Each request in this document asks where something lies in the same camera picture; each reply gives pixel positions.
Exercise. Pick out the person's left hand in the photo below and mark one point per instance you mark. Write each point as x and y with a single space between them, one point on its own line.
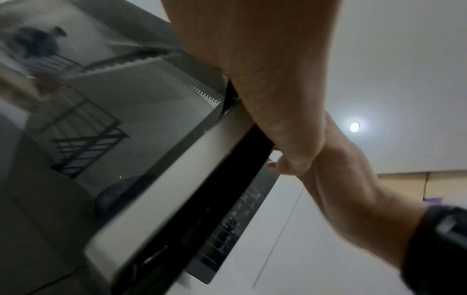
262 43

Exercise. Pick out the person's right hand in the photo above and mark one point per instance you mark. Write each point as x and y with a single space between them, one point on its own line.
350 187

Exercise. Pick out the glass microwave door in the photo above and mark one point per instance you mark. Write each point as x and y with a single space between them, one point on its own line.
146 121

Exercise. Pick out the wooden cabinet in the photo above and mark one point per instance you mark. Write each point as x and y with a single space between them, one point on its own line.
405 184

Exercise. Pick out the round ceiling light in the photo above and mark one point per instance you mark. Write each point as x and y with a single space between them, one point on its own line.
354 126

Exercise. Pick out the small purple object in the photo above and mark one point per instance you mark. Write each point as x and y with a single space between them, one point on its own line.
433 199

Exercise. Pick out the microwave oven with control panel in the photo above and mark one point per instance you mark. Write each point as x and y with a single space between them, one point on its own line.
233 230

